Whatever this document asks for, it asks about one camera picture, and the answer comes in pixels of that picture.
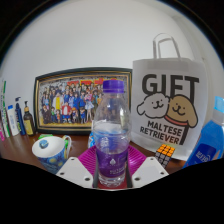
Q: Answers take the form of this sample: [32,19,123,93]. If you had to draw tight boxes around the colourful puzzle cube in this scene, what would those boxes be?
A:
[154,143,176,167]

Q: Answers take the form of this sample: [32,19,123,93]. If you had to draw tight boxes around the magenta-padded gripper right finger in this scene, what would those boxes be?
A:
[124,145,169,190]

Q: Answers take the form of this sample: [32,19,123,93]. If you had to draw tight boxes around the green white shuttlecock tube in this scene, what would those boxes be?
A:
[0,79,12,138]

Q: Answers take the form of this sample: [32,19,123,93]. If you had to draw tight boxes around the white printed paper gift bag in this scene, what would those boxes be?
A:
[130,32,208,162]

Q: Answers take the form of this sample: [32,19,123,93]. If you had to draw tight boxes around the flat round red coaster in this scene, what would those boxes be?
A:
[90,179,134,191]

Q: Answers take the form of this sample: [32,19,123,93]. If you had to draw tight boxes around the clear purple-capped water bottle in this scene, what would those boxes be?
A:
[92,79,132,189]

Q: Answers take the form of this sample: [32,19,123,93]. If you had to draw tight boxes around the framed group picture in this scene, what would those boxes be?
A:
[33,67,133,136]

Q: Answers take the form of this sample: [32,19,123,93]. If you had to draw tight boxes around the white bottle with blue cap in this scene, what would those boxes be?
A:
[6,104,20,137]

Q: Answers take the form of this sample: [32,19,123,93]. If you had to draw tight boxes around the amber pump bottle yellow label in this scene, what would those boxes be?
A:
[22,100,37,137]

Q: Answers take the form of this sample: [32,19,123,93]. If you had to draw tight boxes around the blue detergent bottle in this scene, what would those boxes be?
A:
[182,95,224,169]

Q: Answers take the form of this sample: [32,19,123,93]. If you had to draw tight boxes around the dark blue pump bottle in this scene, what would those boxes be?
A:
[14,96,27,136]

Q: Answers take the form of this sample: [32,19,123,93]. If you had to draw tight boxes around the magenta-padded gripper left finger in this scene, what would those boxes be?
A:
[55,145,100,190]

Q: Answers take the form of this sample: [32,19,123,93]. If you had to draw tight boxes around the blue patterned mug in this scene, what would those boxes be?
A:
[31,134,73,175]

